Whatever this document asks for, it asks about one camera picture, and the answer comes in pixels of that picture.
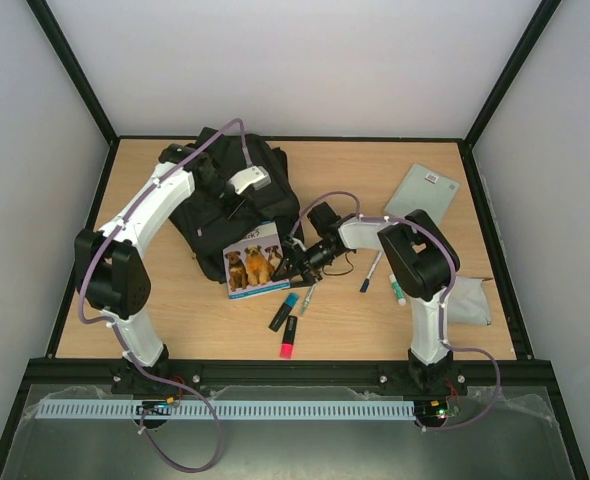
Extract black backpack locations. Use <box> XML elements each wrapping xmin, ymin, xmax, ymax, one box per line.
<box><xmin>170</xmin><ymin>134</ymin><xmax>300</xmax><ymax>283</ymax></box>

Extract dog picture book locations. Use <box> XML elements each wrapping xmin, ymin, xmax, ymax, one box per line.
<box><xmin>222</xmin><ymin>222</ymin><xmax>290</xmax><ymax>300</ymax></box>

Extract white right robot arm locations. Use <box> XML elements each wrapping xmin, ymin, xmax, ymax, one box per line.
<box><xmin>272</xmin><ymin>202</ymin><xmax>460</xmax><ymax>392</ymax></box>

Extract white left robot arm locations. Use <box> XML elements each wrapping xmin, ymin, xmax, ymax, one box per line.
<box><xmin>74</xmin><ymin>144</ymin><xmax>270</xmax><ymax>370</ymax></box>

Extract green marker pen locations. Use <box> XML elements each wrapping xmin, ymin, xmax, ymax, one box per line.
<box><xmin>299</xmin><ymin>283</ymin><xmax>318</xmax><ymax>316</ymax></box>

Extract blue highlighter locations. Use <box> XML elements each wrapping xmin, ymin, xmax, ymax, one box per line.
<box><xmin>269</xmin><ymin>293</ymin><xmax>299</xmax><ymax>332</ymax></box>

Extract blue marker pen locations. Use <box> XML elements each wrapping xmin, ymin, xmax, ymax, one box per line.
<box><xmin>359</xmin><ymin>250</ymin><xmax>383</xmax><ymax>293</ymax></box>

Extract pink highlighter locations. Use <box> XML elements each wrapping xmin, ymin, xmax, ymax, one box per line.
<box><xmin>280</xmin><ymin>315</ymin><xmax>298</xmax><ymax>359</ymax></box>

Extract white glue stick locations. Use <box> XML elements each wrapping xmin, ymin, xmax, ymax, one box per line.
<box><xmin>389</xmin><ymin>274</ymin><xmax>406</xmax><ymax>306</ymax></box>

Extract grey notebook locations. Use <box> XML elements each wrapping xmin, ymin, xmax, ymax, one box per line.
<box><xmin>384</xmin><ymin>164</ymin><xmax>460</xmax><ymax>226</ymax></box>

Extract grey pencil pouch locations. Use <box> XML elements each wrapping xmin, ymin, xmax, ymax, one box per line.
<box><xmin>447</xmin><ymin>276</ymin><xmax>491</xmax><ymax>326</ymax></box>

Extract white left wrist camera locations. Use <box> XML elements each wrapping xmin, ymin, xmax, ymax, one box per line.
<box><xmin>228</xmin><ymin>166</ymin><xmax>271</xmax><ymax>195</ymax></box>

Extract grey slotted cable duct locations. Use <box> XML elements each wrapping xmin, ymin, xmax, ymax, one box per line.
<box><xmin>35</xmin><ymin>399</ymin><xmax>416</xmax><ymax>421</ymax></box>

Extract black aluminium frame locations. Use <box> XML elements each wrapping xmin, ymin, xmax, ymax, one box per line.
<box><xmin>0</xmin><ymin>1</ymin><xmax>588</xmax><ymax>479</ymax></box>

